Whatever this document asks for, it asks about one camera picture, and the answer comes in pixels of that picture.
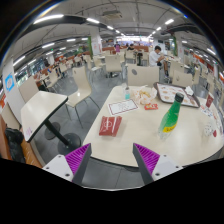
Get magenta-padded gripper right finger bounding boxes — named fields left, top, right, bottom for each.
left=132, top=143, right=184, bottom=186

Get crumpled food wrapper bag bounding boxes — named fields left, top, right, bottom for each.
left=132, top=85, right=158, bottom=106

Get small red sauce packet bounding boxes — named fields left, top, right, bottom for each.
left=143, top=103, right=159, bottom=111

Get colourful printed flyer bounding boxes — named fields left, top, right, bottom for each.
left=199, top=104, right=218, bottom=118

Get green drink bottle black cap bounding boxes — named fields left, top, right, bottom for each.
left=157, top=92, right=185, bottom=140

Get small clear sanitizer bottle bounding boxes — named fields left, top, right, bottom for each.
left=123, top=84, right=132, bottom=101

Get ceiling air conditioner unit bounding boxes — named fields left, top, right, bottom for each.
left=101, top=9, right=124, bottom=20

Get group of beige chairs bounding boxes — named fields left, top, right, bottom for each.
left=33, top=49, right=224, bottom=88

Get beige chair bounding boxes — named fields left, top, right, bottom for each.
left=126, top=64, right=160, bottom=88
left=171, top=69, right=194, bottom=88
left=65, top=65, right=101, bottom=129

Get ceiling strip lights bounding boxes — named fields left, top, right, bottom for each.
left=13, top=13, right=218, bottom=68

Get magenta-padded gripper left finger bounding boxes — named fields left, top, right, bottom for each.
left=42, top=143, right=93, bottom=186

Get red carton box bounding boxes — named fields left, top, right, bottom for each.
left=98, top=115, right=123, bottom=137

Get white table placard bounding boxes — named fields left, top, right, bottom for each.
left=107, top=98, right=139, bottom=116

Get black backpack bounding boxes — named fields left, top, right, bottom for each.
left=4, top=127, right=27, bottom=164

